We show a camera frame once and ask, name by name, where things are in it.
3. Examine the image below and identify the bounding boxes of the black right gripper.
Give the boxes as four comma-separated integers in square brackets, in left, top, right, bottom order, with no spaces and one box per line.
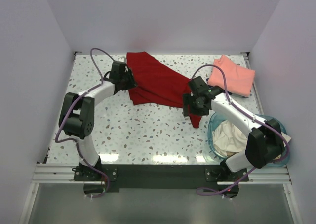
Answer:
[182,93,209,117]

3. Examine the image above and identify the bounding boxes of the folded salmon pink t shirt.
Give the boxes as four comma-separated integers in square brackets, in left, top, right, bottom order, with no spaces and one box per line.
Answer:
[213,55,255,97]

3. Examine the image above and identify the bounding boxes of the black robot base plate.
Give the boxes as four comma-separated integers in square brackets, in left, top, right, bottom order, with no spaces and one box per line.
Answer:
[72,163,247,194]

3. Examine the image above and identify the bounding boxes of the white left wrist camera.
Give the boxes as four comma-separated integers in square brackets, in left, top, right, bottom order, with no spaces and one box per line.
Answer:
[118,56,127,63]

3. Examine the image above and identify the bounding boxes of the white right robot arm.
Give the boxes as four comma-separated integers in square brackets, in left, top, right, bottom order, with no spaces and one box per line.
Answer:
[183,77,287,181]

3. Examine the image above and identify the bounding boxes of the cream t shirt in basket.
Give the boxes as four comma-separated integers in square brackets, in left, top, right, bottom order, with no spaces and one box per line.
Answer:
[212,120,292,160]

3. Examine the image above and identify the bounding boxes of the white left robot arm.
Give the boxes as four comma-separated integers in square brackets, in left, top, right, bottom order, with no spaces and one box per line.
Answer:
[55,61,137,180]

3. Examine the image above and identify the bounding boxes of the teal plastic laundry basket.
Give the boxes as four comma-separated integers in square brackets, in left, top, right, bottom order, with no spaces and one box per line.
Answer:
[207,111,290,167]

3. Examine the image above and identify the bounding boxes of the red t shirt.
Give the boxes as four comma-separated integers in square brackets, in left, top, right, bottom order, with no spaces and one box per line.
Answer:
[126,51,202,129]

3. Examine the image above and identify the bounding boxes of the folded blue t shirt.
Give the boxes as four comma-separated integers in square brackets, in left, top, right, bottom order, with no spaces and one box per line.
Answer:
[228,92,248,98]

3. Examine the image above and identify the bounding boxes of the aluminium frame rail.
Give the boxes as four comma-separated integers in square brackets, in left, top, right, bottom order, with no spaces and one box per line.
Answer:
[32,164,292,184]

